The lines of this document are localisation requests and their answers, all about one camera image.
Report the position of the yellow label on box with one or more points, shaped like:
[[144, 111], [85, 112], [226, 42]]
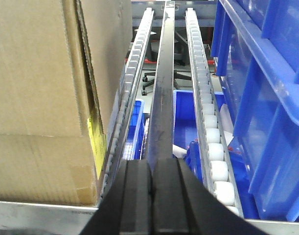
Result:
[[98, 143]]

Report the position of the black office chair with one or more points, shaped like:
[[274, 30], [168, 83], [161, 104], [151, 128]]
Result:
[[180, 58]]

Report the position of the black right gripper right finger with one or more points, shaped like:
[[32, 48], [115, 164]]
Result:
[[183, 206]]

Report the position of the left white roller track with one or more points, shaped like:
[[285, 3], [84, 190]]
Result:
[[132, 75]]

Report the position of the metal shelf front beam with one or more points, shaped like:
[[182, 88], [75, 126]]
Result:
[[56, 219]]

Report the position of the blue bin lower left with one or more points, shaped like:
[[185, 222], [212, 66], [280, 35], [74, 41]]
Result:
[[133, 145]]

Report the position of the dark metal centre rail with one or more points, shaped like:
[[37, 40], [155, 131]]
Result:
[[160, 133]]

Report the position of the brown cardboard box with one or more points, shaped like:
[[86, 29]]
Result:
[[60, 62]]

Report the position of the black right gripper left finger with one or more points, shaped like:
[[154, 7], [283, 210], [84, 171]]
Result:
[[126, 208]]

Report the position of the white roller track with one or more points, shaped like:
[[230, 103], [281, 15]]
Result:
[[217, 172], [132, 75]]

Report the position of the right white roller track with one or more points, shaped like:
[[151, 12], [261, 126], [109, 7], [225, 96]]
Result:
[[217, 172]]

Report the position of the white paper in bin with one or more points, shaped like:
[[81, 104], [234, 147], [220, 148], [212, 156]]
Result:
[[179, 152]]

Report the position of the blue bin lower right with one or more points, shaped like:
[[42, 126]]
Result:
[[185, 136]]

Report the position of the large blue plastic bin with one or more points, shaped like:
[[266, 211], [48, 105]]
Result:
[[256, 44]]

